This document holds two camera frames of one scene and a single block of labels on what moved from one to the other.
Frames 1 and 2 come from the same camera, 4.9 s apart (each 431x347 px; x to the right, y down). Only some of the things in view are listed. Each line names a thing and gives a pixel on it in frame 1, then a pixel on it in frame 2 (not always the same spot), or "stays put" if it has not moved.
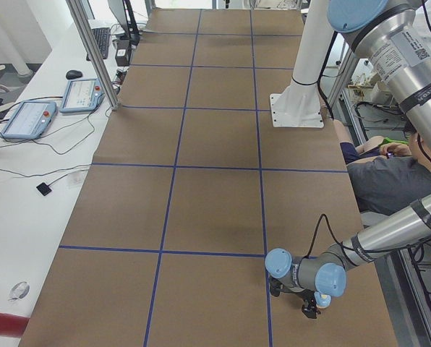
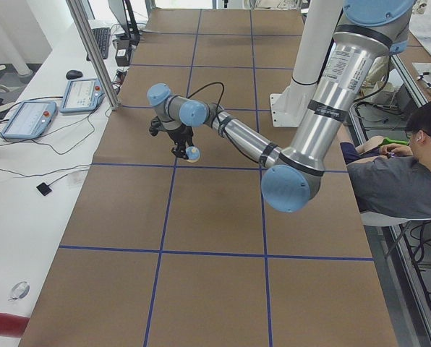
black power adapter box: [122, 56] stays put
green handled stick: [387, 140] stays put
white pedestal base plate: [297, 106] stays put
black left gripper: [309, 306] -> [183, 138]
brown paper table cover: [191, 188] stays put
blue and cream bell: [322, 301] -> [193, 154]
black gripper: [275, 286] -> [156, 126]
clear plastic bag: [19, 290] stays put
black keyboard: [101, 36] stays put
